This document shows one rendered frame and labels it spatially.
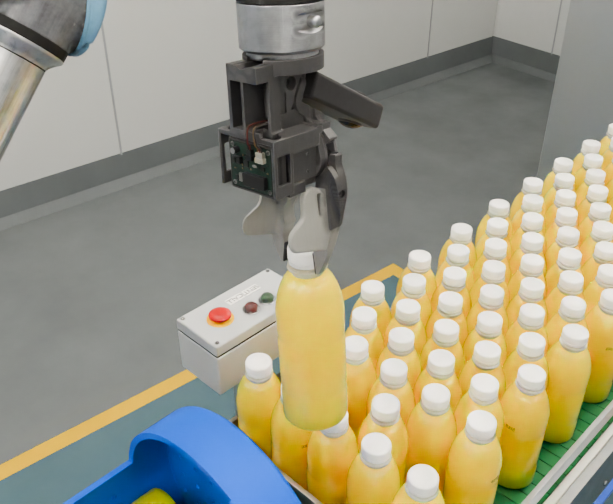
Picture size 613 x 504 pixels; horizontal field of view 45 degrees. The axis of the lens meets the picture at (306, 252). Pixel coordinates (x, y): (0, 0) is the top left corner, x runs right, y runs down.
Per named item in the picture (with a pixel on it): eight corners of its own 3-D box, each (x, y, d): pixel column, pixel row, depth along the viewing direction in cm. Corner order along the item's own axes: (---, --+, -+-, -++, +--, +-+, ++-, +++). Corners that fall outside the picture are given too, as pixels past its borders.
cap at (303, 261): (334, 265, 75) (333, 249, 74) (304, 279, 73) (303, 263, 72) (310, 252, 78) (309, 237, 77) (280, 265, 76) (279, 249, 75)
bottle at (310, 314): (359, 409, 83) (356, 264, 75) (310, 438, 80) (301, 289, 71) (319, 380, 88) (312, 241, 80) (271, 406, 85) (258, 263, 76)
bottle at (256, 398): (236, 472, 117) (229, 385, 107) (247, 438, 123) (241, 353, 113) (280, 478, 116) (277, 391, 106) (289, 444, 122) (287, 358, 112)
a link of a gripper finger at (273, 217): (231, 262, 75) (235, 180, 70) (273, 243, 79) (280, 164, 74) (252, 276, 73) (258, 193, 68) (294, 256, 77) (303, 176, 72)
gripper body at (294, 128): (220, 189, 69) (209, 56, 64) (285, 165, 75) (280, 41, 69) (279, 209, 64) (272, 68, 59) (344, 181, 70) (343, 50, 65)
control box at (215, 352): (181, 366, 124) (175, 317, 118) (269, 312, 136) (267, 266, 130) (220, 396, 118) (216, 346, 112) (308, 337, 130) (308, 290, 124)
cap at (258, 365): (242, 380, 108) (242, 371, 107) (249, 362, 111) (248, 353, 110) (269, 383, 108) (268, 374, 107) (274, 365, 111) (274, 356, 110)
